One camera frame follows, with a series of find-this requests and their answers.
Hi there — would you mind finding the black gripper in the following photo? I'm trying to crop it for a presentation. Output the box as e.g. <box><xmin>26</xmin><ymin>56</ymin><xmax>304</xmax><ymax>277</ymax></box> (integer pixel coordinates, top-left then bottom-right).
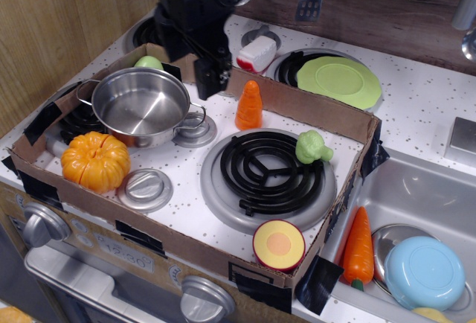
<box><xmin>155</xmin><ymin>0</ymin><xmax>235</xmax><ymax>100</ymax></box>

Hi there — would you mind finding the green toy broccoli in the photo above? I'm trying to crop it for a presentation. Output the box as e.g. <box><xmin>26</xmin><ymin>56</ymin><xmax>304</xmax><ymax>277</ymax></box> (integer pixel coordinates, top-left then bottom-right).
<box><xmin>295</xmin><ymin>129</ymin><xmax>333</xmax><ymax>164</ymax></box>

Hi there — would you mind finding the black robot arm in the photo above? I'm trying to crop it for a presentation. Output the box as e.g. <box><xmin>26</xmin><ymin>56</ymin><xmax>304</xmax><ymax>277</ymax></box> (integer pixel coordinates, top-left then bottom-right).
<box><xmin>154</xmin><ymin>0</ymin><xmax>250</xmax><ymax>100</ymax></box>

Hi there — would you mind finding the stainless steel pot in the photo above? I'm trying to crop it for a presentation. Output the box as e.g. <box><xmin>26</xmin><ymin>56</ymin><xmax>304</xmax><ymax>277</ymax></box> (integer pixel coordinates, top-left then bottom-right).
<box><xmin>76</xmin><ymin>67</ymin><xmax>207</xmax><ymax>148</ymax></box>

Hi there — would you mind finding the red white toy slice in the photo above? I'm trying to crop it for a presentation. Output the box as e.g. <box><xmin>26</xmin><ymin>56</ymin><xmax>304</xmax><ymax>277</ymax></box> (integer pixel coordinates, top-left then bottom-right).
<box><xmin>237</xmin><ymin>36</ymin><xmax>277</xmax><ymax>74</ymax></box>

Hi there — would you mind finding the orange toy carrot piece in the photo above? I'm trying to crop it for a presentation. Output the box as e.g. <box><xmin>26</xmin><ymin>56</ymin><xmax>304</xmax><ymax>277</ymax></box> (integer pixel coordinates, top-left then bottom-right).
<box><xmin>235</xmin><ymin>80</ymin><xmax>263</xmax><ymax>130</ymax></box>

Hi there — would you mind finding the grey stovetop knob rear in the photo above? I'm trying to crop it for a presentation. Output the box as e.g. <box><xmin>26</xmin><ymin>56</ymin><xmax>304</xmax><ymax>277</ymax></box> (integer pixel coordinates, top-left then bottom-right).
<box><xmin>241</xmin><ymin>25</ymin><xmax>281</xmax><ymax>49</ymax></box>

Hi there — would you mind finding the grey stovetop knob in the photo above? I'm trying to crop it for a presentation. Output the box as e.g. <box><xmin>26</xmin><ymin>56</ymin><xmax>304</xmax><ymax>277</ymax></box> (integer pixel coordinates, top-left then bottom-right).
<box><xmin>116</xmin><ymin>168</ymin><xmax>173</xmax><ymax>214</ymax></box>
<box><xmin>241</xmin><ymin>25</ymin><xmax>281</xmax><ymax>49</ymax></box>
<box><xmin>173</xmin><ymin>112</ymin><xmax>217</xmax><ymax>148</ymax></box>

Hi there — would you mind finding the grey stovetop knob centre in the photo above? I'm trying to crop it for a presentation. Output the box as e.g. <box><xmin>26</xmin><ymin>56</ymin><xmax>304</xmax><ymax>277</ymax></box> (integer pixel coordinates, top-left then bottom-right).
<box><xmin>173</xmin><ymin>112</ymin><xmax>217</xmax><ymax>148</ymax></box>

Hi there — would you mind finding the pale green toy ball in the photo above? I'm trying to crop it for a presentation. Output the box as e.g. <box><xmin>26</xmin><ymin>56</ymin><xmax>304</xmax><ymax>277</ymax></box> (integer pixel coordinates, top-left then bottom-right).
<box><xmin>134</xmin><ymin>55</ymin><xmax>164</xmax><ymax>70</ymax></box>

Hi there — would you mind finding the black rear right burner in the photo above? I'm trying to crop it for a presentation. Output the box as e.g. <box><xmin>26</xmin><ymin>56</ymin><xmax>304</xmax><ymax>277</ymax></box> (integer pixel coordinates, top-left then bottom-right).
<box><xmin>265</xmin><ymin>48</ymin><xmax>363</xmax><ymax>88</ymax></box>

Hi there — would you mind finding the black burner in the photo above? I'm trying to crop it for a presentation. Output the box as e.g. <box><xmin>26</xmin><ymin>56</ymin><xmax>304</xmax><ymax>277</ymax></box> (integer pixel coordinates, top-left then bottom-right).
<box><xmin>123</xmin><ymin>16</ymin><xmax>161</xmax><ymax>52</ymax></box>
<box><xmin>45</xmin><ymin>104</ymin><xmax>107</xmax><ymax>145</ymax></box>
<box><xmin>200</xmin><ymin>129</ymin><xmax>337</xmax><ymax>234</ymax></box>
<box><xmin>265</xmin><ymin>48</ymin><xmax>363</xmax><ymax>88</ymax></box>

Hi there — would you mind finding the black rear left burner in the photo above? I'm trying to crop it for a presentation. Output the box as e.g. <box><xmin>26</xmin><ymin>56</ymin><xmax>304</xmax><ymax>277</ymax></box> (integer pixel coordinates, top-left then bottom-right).
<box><xmin>123</xmin><ymin>16</ymin><xmax>161</xmax><ymax>52</ymax></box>

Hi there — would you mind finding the hanging metal spatula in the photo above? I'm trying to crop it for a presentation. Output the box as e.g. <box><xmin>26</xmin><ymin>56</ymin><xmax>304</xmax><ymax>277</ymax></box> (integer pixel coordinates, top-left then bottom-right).
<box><xmin>295</xmin><ymin>0</ymin><xmax>323</xmax><ymax>22</ymax></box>

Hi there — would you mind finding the black front right burner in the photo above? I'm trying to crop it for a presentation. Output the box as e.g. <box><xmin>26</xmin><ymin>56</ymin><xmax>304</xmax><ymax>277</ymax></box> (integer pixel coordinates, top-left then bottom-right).
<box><xmin>200</xmin><ymin>129</ymin><xmax>337</xmax><ymax>234</ymax></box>

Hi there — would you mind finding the light green plastic plate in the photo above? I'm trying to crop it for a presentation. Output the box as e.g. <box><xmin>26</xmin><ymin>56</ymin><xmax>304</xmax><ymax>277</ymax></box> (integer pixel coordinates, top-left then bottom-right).
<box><xmin>297</xmin><ymin>57</ymin><xmax>382</xmax><ymax>109</ymax></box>

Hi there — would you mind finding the grey stovetop knob front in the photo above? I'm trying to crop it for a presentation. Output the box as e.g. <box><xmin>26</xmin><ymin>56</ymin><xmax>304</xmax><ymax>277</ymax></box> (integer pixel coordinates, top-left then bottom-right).
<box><xmin>116</xmin><ymin>168</ymin><xmax>173</xmax><ymax>214</ymax></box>

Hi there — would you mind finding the black front left burner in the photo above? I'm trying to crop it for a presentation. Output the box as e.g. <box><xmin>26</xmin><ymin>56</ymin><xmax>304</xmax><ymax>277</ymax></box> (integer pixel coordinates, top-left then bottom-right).
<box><xmin>45</xmin><ymin>104</ymin><xmax>107</xmax><ymax>145</ymax></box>

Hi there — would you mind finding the orange toy pumpkin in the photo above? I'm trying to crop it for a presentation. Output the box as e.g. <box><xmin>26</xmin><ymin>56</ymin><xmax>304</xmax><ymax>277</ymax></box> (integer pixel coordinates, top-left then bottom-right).
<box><xmin>61</xmin><ymin>131</ymin><xmax>131</xmax><ymax>194</ymax></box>

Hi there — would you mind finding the halved toy peach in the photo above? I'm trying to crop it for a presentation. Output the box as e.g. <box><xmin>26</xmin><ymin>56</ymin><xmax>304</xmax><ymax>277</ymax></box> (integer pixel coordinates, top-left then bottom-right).
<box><xmin>252</xmin><ymin>220</ymin><xmax>306</xmax><ymax>272</ymax></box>

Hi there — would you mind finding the oven clock display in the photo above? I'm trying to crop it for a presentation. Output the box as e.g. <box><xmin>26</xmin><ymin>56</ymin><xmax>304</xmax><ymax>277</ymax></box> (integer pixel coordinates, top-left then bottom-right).
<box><xmin>94</xmin><ymin>233</ymin><xmax>155</xmax><ymax>273</ymax></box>

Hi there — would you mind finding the silver sink basin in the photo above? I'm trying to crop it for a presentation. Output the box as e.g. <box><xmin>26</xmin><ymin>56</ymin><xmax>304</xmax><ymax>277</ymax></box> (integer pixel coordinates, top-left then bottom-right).
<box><xmin>322</xmin><ymin>150</ymin><xmax>475</xmax><ymax>322</ymax></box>

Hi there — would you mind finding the grey oven knob right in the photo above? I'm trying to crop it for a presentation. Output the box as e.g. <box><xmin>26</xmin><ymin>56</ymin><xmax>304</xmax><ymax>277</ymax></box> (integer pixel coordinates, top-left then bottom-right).
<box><xmin>180</xmin><ymin>275</ymin><xmax>236</xmax><ymax>323</ymax></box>

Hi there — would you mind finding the grey oven knob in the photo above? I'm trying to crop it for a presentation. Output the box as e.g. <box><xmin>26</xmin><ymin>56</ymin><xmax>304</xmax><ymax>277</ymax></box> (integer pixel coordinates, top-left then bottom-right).
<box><xmin>23</xmin><ymin>202</ymin><xmax>71</xmax><ymax>248</ymax></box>
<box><xmin>180</xmin><ymin>275</ymin><xmax>236</xmax><ymax>323</ymax></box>

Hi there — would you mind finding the grey oven knob left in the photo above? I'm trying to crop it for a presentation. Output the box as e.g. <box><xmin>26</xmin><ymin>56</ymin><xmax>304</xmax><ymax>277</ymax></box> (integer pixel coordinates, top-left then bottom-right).
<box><xmin>23</xmin><ymin>202</ymin><xmax>71</xmax><ymax>248</ymax></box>

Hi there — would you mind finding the silver metal lid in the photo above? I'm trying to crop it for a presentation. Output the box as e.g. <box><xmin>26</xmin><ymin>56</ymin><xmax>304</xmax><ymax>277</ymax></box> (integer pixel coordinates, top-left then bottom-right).
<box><xmin>372</xmin><ymin>224</ymin><xmax>475</xmax><ymax>316</ymax></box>

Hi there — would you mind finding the silver faucet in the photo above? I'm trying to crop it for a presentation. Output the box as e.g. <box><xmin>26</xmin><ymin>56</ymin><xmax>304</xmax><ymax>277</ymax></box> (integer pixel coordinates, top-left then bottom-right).
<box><xmin>451</xmin><ymin>0</ymin><xmax>475</xmax><ymax>31</ymax></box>

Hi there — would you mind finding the hanging metal ladle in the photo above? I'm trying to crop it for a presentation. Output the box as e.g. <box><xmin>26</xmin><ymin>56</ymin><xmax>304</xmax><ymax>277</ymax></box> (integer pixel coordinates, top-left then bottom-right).
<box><xmin>461</xmin><ymin>28</ymin><xmax>476</xmax><ymax>62</ymax></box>

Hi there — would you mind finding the light blue plastic bowl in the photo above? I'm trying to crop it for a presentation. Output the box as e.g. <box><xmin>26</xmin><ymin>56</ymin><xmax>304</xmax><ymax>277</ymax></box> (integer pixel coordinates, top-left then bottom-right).
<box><xmin>384</xmin><ymin>236</ymin><xmax>466</xmax><ymax>311</ymax></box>

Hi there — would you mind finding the yellow object bottom left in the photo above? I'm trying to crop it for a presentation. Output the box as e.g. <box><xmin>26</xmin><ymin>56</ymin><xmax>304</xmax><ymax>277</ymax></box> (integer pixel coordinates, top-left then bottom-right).
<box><xmin>0</xmin><ymin>307</ymin><xmax>32</xmax><ymax>323</ymax></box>

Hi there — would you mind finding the yellow toy in sink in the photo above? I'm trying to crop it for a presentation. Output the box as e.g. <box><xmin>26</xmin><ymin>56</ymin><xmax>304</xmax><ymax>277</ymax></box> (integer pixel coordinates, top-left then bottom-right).
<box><xmin>412</xmin><ymin>307</ymin><xmax>452</xmax><ymax>323</ymax></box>

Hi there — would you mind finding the grey oven door handle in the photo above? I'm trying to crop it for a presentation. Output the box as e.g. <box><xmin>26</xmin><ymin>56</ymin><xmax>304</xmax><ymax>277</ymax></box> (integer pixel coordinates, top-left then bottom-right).
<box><xmin>25</xmin><ymin>246</ymin><xmax>184</xmax><ymax>322</ymax></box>

